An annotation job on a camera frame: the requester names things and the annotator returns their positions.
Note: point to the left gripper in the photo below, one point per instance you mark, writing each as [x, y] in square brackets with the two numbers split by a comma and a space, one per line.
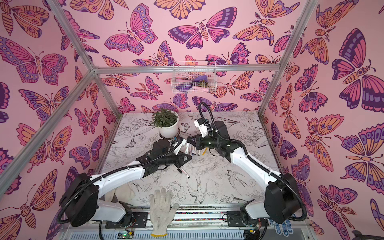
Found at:
[179, 159]

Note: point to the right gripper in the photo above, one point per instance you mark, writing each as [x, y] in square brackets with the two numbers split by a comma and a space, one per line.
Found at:
[195, 141]

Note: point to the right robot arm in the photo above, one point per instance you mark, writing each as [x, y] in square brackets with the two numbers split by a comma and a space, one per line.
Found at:
[282, 200]

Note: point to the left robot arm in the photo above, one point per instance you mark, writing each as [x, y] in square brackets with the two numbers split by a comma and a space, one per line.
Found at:
[81, 201]

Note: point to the white plant pot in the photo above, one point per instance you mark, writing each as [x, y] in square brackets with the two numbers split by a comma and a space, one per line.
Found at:
[172, 131]

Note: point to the green plant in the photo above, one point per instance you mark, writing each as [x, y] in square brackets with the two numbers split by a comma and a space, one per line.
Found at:
[164, 118]

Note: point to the white knit glove front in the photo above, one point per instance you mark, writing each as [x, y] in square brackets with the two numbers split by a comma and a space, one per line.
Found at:
[161, 212]

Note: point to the green circuit board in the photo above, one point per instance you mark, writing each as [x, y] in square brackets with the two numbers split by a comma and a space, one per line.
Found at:
[125, 235]

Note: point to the blue dotted glove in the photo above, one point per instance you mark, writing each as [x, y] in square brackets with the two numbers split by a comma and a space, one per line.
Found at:
[285, 229]

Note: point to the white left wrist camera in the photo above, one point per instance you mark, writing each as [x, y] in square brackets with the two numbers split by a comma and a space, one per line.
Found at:
[178, 144]

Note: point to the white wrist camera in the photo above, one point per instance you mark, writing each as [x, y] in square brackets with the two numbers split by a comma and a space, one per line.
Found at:
[205, 129]
[178, 144]

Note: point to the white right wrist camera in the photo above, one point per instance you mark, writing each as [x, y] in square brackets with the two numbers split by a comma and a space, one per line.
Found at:
[205, 129]

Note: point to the white wire basket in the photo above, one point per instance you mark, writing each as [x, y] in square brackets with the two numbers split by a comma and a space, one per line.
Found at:
[194, 82]

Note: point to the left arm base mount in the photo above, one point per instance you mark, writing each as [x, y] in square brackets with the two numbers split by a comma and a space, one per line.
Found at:
[129, 220]

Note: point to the aluminium frame rail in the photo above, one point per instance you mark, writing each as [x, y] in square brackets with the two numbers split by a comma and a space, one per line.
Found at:
[202, 68]

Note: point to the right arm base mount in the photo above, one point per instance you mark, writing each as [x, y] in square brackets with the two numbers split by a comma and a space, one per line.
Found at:
[241, 219]

